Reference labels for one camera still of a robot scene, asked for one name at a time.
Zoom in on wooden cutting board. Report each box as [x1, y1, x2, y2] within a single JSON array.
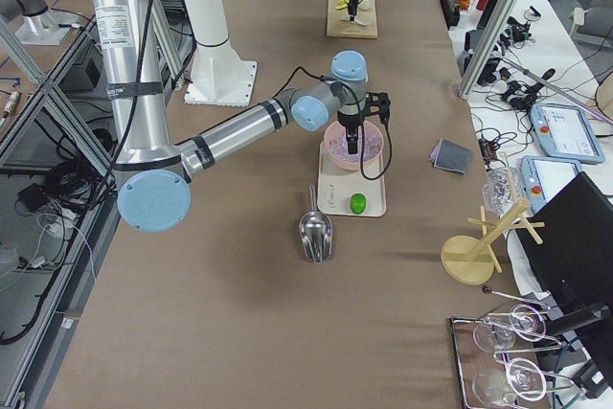
[[326, 0, 378, 39]]

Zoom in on wine glass rack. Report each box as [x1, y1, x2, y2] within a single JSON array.
[[448, 300, 588, 408]]

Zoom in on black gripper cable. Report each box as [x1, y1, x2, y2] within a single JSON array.
[[359, 116, 395, 182]]

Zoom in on wooden mug tree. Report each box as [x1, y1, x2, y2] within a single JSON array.
[[441, 197, 545, 285]]

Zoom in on mint green bowl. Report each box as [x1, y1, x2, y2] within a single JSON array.
[[332, 73, 342, 88]]

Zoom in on grey folded cloth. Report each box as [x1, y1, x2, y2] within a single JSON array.
[[429, 139, 474, 175]]

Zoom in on black monitor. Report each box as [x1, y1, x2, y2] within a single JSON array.
[[516, 171, 613, 314]]

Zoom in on blue teach pendant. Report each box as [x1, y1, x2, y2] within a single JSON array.
[[520, 155, 582, 213], [530, 102, 605, 164]]

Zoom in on aluminium frame post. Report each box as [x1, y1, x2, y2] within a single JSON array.
[[458, 0, 517, 100]]

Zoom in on white camera pillar base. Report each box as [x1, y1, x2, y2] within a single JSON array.
[[184, 0, 257, 107]]

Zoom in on beige serving tray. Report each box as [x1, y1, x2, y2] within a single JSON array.
[[317, 142, 387, 217]]

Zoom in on metal ice scoop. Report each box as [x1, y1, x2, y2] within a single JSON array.
[[299, 184, 333, 263]]

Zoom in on pile of clear ice cubes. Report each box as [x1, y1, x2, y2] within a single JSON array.
[[325, 124, 383, 163]]

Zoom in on clear glass mug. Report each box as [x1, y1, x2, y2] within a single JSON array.
[[482, 167, 526, 216]]

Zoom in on white ceramic spoon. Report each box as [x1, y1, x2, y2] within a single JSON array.
[[345, 16, 373, 27]]

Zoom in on green lime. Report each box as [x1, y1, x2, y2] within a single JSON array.
[[350, 193, 368, 215]]

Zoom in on pink bowl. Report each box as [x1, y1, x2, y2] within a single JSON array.
[[324, 122, 384, 170]]

